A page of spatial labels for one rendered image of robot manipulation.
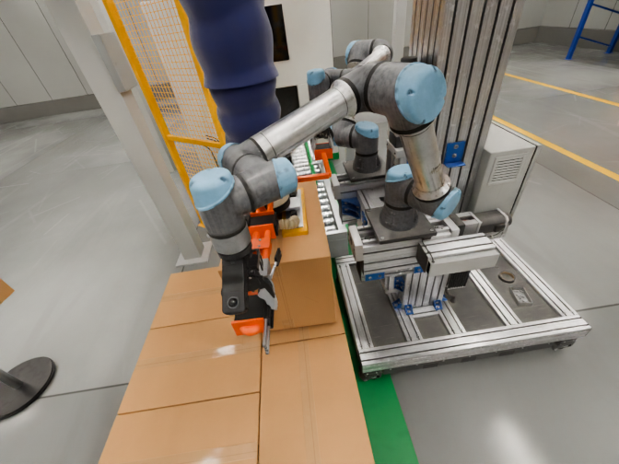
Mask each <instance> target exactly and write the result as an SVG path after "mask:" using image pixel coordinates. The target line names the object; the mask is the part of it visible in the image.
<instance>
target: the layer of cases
mask: <svg viewBox="0 0 619 464"><path fill-rule="evenodd" d="M218 268H219V266H218V267H213V268H206V269H201V270H195V271H188V272H183V273H172V274H171V275H170V278H169V281H168V283H167V286H166V289H165V291H164V294H163V296H162V298H161V301H160V303H159V306H158V310H157V313H156V315H155V317H154V319H153V322H152V325H151V327H150V330H149V332H148V334H147V337H146V341H145V343H144V346H143V349H142V351H141V353H140V355H139V358H138V361H137V363H136V366H135V369H134V372H133V374H132V377H131V380H130V382H129V385H128V387H127V390H126V392H125V394H124V397H123V401H122V404H121V406H120V409H119V410H118V413H117V414H118V416H116V418H115V421H114V423H113V426H112V429H111V432H110V434H109V437H108V440H107V442H106V445H105V447H104V449H103V452H102V454H101V457H100V459H99V464H375V462H374V458H373V454H372V449H371V445H370V442H369V437H368V429H367V426H366V421H365V417H364V413H363V409H362V405H361V400H360V397H359V392H358V388H357V384H356V377H355V372H354V368H353V364H352V360H351V356H350V352H349V348H348V343H347V339H346V336H345V328H344V324H343V320H342V315H341V311H340V308H339V303H338V299H337V294H336V291H335V286H334V282H333V294H334V305H335V316H336V322H332V323H324V324H318V325H310V326H304V327H296V328H289V329H282V330H275V331H270V345H269V354H265V350H264V349H263V332H262V333H258V334H256V335H253V336H247V335H238V336H237V335H236V333H235V331H234V329H233V327H232V325H231V321H234V318H235V315H226V314H224V313H223V312H222V296H221V288H222V279H221V277H220V275H219V273H218Z"/></svg>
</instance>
